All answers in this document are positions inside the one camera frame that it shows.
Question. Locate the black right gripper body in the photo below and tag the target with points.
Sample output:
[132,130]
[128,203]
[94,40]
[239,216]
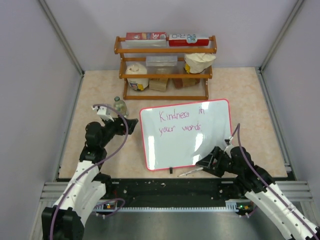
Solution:
[224,163]

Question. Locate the cream cloth bag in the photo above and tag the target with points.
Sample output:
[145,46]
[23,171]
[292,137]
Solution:
[195,63]

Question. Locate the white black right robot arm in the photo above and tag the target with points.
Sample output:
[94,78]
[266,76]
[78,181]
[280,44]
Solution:
[257,185]

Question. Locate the red white zero box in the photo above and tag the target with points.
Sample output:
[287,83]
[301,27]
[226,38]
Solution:
[188,40]

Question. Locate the magenta capped whiteboard marker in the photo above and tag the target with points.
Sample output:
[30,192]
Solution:
[191,172]

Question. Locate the clear glass bottle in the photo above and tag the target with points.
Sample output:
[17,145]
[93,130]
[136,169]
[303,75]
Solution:
[120,106]

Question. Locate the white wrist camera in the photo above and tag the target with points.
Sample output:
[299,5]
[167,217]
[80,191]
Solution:
[103,112]
[229,145]

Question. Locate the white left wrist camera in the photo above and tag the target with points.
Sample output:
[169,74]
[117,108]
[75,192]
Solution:
[103,112]

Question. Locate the wooden two-tier shelf rack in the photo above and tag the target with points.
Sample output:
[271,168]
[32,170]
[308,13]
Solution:
[132,55]

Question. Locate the clear plastic box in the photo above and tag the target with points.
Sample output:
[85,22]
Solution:
[161,61]

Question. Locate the red white carton box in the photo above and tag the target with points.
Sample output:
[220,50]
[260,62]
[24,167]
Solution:
[146,39]

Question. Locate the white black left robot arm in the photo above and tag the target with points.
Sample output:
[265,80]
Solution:
[66,219]

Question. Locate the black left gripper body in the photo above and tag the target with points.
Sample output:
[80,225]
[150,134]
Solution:
[117,129]

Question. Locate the pink framed whiteboard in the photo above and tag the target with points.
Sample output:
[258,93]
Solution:
[179,135]

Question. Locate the grey cable duct rail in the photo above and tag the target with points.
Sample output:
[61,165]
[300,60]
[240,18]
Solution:
[231,206]

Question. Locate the tan sponge block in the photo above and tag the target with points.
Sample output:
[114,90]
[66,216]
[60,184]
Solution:
[158,84]

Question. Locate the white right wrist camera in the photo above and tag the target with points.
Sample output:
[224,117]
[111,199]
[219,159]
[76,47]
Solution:
[229,145]

